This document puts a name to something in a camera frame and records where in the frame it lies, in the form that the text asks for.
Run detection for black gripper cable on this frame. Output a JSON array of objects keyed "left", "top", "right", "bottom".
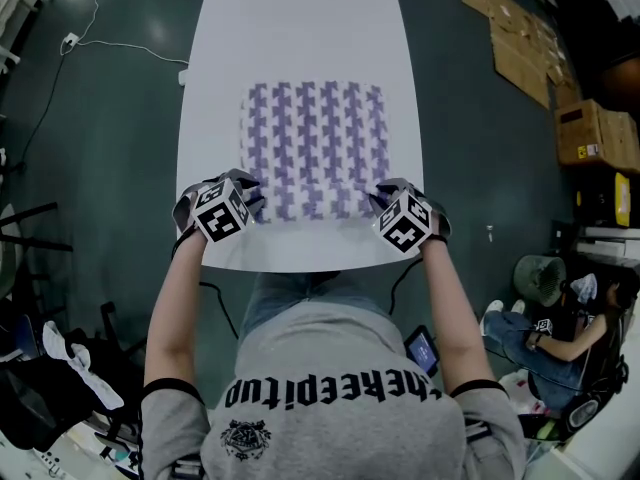
[
  {"left": 388, "top": 257, "right": 424, "bottom": 317},
  {"left": 198, "top": 280, "right": 240, "bottom": 340}
]

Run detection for thin black cable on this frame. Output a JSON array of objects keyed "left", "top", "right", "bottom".
[{"left": 14, "top": 47, "right": 66, "bottom": 172}]

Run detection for person's grey sweatshirt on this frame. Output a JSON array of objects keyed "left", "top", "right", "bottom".
[{"left": 139, "top": 297, "right": 529, "bottom": 480}]

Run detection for cluttered white desk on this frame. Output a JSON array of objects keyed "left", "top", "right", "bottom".
[{"left": 0, "top": 417, "right": 144, "bottom": 480}]

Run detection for white plastic bag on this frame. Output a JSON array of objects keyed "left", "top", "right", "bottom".
[{"left": 499, "top": 370, "right": 546, "bottom": 414}]

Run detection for flattened cardboard sheets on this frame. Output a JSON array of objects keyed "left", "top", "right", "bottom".
[{"left": 457, "top": 0, "right": 584, "bottom": 110}]

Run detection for stack of white flat boxes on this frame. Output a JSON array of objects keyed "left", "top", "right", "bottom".
[{"left": 582, "top": 225, "right": 640, "bottom": 255}]

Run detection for brown round stool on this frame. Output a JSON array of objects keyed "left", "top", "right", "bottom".
[{"left": 602, "top": 55, "right": 640, "bottom": 114}]

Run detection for person's right forearm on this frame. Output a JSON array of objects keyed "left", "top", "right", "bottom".
[{"left": 417, "top": 215, "right": 501, "bottom": 394}]

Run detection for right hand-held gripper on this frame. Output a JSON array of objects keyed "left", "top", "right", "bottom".
[{"left": 367, "top": 177, "right": 452, "bottom": 256}]

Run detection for large black appliance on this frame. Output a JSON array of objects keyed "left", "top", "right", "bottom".
[{"left": 574, "top": 252, "right": 640, "bottom": 282}]

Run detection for black metal frame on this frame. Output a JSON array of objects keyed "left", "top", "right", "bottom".
[{"left": 0, "top": 201, "right": 75, "bottom": 254}]

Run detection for person's left forearm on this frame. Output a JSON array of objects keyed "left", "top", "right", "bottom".
[{"left": 143, "top": 227, "right": 209, "bottom": 392}]

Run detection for small black screen device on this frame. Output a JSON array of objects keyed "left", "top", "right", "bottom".
[{"left": 403, "top": 323, "right": 441, "bottom": 378}]

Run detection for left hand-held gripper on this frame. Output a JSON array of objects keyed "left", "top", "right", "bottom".
[{"left": 172, "top": 167, "right": 267, "bottom": 244}]

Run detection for black office chair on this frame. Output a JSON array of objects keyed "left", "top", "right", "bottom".
[{"left": 0, "top": 300, "right": 151, "bottom": 452}]

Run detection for white crumpled cloth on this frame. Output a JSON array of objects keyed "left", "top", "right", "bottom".
[{"left": 42, "top": 320, "right": 125, "bottom": 412}]

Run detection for black yellow case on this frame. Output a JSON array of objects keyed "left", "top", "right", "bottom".
[{"left": 574, "top": 171, "right": 634, "bottom": 229}]

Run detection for long white cable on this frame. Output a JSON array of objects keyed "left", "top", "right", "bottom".
[{"left": 59, "top": 0, "right": 191, "bottom": 67}]

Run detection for small black box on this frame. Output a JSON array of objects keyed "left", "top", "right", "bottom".
[{"left": 549, "top": 217, "right": 584, "bottom": 252}]

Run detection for person's blue jeans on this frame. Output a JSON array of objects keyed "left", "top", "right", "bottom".
[{"left": 239, "top": 270, "right": 396, "bottom": 334}]

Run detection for round mesh waste bin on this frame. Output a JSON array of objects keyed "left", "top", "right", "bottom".
[{"left": 512, "top": 254, "right": 568, "bottom": 309}]

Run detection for purple white patterned towel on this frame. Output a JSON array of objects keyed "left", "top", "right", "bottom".
[{"left": 238, "top": 80, "right": 392, "bottom": 225}]

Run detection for brown cardboard box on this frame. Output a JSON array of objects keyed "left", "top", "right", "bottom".
[{"left": 553, "top": 98, "right": 640, "bottom": 175}]

